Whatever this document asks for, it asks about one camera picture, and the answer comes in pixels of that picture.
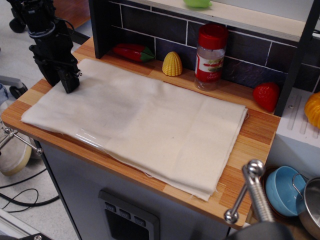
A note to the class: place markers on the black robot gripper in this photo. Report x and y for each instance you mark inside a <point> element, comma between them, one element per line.
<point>52,53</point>

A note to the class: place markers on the cream cloth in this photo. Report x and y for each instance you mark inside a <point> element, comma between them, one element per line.
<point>173,134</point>

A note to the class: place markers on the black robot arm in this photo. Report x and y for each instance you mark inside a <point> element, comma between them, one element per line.
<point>32,14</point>

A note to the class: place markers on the red toy chili pepper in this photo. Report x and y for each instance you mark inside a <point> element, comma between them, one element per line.
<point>135,52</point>

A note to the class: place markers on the yellow toy corn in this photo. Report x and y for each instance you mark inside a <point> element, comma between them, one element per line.
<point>172,65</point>

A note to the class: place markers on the green toy on shelf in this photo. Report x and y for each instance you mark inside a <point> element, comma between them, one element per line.
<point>198,3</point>

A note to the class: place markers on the grey oven control panel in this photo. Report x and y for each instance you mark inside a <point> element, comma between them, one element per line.
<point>127,221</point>

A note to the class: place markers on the red-lidded spice jar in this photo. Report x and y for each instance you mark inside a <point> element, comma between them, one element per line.
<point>211,48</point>

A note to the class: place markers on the red toy strawberry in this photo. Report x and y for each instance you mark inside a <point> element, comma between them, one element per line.
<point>266,95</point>

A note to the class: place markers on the metal clamp screw right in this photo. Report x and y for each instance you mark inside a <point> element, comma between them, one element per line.
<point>252,172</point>

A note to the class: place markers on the white toy sink unit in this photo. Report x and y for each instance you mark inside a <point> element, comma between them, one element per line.
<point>296,142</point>

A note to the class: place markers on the blue plastic bowl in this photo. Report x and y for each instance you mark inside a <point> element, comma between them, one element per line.
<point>283,188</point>

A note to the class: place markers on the orange toy pumpkin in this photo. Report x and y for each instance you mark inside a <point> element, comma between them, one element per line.
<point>312,110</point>

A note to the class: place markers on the metal clamp handle left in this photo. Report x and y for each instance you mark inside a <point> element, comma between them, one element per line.
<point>13,133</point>

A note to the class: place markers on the dark shelf frame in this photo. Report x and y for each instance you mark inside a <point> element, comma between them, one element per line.
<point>261,47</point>

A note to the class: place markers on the steel pot with handle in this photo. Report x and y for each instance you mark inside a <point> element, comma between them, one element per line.
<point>308,204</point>

